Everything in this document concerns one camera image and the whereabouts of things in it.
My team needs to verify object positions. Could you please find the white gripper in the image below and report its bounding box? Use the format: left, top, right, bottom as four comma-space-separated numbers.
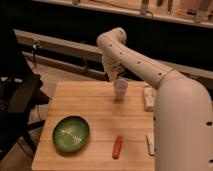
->
102, 55, 125, 82

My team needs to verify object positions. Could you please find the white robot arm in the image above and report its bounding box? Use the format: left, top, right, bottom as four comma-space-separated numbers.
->
97, 27, 213, 171

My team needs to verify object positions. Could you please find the green ceramic bowl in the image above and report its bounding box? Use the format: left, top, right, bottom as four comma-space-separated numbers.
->
52, 116, 90, 153

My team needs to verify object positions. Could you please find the white rectangular block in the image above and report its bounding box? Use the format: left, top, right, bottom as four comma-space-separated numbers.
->
143, 86, 155, 112

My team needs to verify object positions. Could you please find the orange carrot toy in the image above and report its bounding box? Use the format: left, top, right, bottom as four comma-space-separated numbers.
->
112, 135, 122, 159

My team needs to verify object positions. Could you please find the white sponge block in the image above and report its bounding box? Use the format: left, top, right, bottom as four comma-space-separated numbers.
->
146, 133, 155, 156

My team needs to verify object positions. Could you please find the black chair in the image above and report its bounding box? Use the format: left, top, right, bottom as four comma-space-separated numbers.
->
0, 26, 49, 161

